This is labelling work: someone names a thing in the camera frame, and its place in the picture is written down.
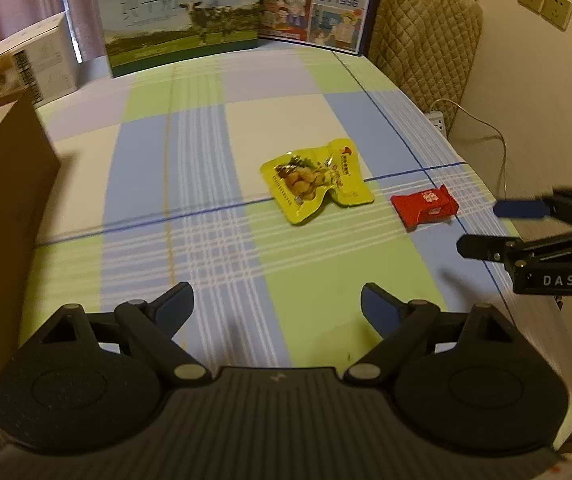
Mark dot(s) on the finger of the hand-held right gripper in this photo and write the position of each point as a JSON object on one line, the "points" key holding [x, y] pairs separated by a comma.
{"points": [[496, 247], [521, 207]]}

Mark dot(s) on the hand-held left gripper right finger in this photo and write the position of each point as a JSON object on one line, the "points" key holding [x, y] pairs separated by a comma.
{"points": [[381, 305]]}

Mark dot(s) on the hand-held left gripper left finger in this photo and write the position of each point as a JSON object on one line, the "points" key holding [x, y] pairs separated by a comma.
{"points": [[173, 304]]}

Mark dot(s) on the red snack packet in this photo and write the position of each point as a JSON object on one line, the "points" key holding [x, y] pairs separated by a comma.
{"points": [[423, 206]]}

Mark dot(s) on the yellow snack packet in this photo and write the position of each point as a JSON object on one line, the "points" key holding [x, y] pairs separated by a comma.
{"points": [[311, 180]]}

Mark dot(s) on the large brown cardboard box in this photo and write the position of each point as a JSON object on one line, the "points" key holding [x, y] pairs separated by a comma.
{"points": [[5, 185]]}

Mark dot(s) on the white power strip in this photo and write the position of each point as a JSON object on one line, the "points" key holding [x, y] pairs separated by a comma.
{"points": [[437, 122]]}

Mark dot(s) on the beige quilted chair cover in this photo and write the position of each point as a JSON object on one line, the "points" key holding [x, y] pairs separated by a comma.
{"points": [[426, 45]]}

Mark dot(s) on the white printed carton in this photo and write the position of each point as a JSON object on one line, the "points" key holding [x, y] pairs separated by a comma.
{"points": [[30, 67]]}

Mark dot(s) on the blue cartoon milk carton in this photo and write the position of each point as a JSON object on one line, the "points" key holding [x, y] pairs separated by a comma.
{"points": [[316, 5]]}

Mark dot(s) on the green meadow milk carton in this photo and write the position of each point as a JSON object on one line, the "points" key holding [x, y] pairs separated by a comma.
{"points": [[175, 15]]}

